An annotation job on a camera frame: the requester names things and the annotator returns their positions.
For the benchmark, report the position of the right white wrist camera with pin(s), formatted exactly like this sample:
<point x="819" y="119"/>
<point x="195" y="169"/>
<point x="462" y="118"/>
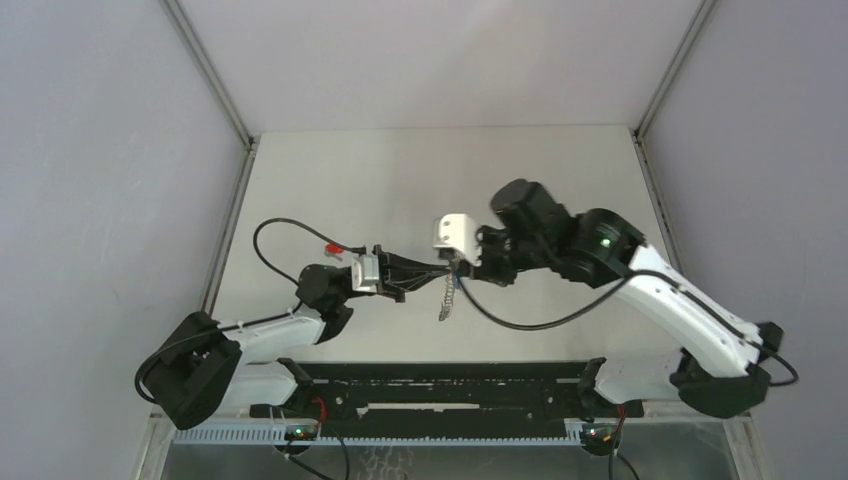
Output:
<point x="455" y="236"/>

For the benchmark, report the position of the right aluminium frame post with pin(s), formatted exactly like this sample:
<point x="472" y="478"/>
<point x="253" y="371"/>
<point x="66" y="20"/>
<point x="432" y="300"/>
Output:
<point x="651" y="136"/>

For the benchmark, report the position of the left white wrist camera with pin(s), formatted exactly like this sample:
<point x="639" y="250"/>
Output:
<point x="365" y="274"/>

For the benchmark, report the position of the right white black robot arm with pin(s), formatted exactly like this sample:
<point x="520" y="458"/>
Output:
<point x="718" y="369"/>

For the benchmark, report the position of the red capped key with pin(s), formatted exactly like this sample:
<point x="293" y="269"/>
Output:
<point x="334" y="252"/>

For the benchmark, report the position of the left aluminium frame post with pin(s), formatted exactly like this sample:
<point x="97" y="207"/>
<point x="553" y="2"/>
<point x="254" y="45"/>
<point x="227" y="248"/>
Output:
<point x="178" y="16"/>

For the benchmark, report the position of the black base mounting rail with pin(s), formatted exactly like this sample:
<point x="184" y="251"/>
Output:
<point x="464" y="401"/>

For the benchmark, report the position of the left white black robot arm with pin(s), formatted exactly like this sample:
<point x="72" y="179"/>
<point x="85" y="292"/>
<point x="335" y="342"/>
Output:
<point x="206" y="366"/>

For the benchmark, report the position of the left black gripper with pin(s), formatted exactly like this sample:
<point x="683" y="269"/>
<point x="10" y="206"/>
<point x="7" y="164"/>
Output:
<point x="398" y="274"/>

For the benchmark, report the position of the aluminium frame post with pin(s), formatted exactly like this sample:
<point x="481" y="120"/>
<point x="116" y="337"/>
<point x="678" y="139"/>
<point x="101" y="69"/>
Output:
<point x="651" y="136"/>
<point x="178" y="16"/>

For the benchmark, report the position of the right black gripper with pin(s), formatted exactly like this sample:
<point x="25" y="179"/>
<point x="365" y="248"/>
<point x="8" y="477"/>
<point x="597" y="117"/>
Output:
<point x="487" y="271"/>

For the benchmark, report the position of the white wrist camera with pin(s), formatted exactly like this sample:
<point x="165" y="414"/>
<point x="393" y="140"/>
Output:
<point x="455" y="236"/>
<point x="365" y="274"/>

